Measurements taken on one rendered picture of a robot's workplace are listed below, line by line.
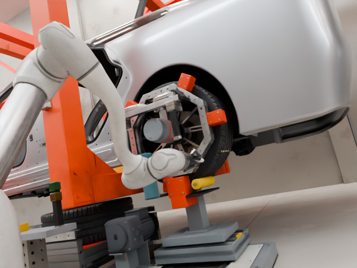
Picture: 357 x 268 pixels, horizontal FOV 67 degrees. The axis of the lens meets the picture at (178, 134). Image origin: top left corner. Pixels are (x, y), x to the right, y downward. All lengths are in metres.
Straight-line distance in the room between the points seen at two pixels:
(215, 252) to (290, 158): 3.67
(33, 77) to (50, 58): 0.09
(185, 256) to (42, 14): 1.67
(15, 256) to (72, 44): 0.61
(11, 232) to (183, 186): 1.09
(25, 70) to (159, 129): 0.74
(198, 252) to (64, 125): 1.03
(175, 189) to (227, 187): 3.77
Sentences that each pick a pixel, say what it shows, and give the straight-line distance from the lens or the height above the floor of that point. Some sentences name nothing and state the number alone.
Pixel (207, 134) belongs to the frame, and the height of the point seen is 0.77.
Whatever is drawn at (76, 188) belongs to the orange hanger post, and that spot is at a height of 0.62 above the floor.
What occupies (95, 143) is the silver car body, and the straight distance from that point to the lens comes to 2.21.
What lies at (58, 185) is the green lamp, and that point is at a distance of 1.44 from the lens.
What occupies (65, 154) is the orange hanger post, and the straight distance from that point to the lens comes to 1.61.
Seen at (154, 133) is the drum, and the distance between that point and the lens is 1.50.
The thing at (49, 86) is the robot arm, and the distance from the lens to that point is 1.02.
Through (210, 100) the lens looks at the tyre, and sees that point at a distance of 1.62.
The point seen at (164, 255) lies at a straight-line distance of 1.75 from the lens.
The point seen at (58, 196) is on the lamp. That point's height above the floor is 0.59.
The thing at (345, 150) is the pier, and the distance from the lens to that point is 4.99.
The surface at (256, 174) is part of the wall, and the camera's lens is 5.17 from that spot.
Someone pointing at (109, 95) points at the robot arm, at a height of 0.88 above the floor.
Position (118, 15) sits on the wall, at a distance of 7.36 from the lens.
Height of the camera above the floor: 0.55
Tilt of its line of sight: 10 degrees up
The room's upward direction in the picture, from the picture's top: 11 degrees counter-clockwise
